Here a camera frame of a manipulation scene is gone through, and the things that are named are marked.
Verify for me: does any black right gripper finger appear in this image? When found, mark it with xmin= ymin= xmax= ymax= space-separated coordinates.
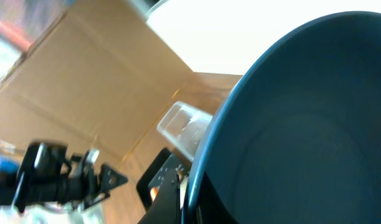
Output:
xmin=138 ymin=169 xmax=181 ymax=224

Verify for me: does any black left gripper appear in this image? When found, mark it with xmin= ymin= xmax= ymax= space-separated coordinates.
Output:
xmin=12 ymin=141 xmax=128 ymax=212

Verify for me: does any clear plastic bin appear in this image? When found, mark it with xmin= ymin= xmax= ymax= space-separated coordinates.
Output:
xmin=156 ymin=101 xmax=213 ymax=162

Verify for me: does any dark blue bowl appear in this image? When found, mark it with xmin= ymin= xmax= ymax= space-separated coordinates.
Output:
xmin=183 ymin=11 xmax=381 ymax=223

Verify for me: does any black plastic tray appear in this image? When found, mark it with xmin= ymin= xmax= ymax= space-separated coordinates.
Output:
xmin=136 ymin=147 xmax=191 ymax=211

